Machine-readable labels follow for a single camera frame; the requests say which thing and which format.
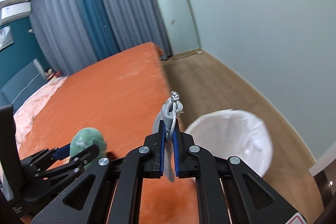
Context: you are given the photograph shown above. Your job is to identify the green plush toy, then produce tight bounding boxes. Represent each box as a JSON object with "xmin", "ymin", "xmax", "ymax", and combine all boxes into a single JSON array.
[{"xmin": 70, "ymin": 127, "xmax": 107, "ymax": 170}]

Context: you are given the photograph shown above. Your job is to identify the grey fabric scrap with cord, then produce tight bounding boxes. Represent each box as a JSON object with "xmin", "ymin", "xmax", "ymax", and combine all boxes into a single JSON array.
[{"xmin": 152, "ymin": 91, "xmax": 183, "ymax": 182}]

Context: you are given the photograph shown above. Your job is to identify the white lined trash bin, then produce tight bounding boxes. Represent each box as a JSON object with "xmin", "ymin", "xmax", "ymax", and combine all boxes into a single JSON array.
[{"xmin": 185, "ymin": 109, "xmax": 273, "ymax": 177}]

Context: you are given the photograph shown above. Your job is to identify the pink floral bed sheet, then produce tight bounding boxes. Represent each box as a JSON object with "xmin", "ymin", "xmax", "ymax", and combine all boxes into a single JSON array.
[{"xmin": 14, "ymin": 76, "xmax": 68, "ymax": 151}]

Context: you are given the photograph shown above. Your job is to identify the blue padded headboard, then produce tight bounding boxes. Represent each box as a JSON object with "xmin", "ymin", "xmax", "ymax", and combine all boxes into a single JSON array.
[{"xmin": 1, "ymin": 59, "xmax": 48, "ymax": 114}]

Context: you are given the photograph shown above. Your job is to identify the toys on nightstand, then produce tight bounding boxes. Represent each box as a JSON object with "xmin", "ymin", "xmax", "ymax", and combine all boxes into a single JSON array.
[{"xmin": 45, "ymin": 68, "xmax": 62, "ymax": 81}]

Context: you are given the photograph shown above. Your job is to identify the orange velvet bed blanket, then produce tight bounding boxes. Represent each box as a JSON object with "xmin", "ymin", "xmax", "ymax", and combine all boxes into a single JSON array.
[{"xmin": 16, "ymin": 41, "xmax": 200, "ymax": 224}]

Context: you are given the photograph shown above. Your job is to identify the white air conditioner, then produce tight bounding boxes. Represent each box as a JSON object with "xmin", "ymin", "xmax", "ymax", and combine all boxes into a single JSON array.
[{"xmin": 1, "ymin": 2, "xmax": 31, "ymax": 25}]

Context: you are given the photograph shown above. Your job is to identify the grey and blue curtains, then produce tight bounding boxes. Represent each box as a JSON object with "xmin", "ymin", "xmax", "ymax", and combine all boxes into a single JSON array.
[{"xmin": 29, "ymin": 0, "xmax": 172, "ymax": 76}]

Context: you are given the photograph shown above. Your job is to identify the standing floor mirror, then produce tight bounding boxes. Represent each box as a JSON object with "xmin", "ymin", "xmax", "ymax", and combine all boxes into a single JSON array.
[{"xmin": 156, "ymin": 0, "xmax": 202, "ymax": 59}]

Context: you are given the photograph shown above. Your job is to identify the framed wall picture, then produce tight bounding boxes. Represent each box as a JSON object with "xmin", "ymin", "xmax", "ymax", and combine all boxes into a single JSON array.
[{"xmin": 0, "ymin": 26, "xmax": 14, "ymax": 50}]

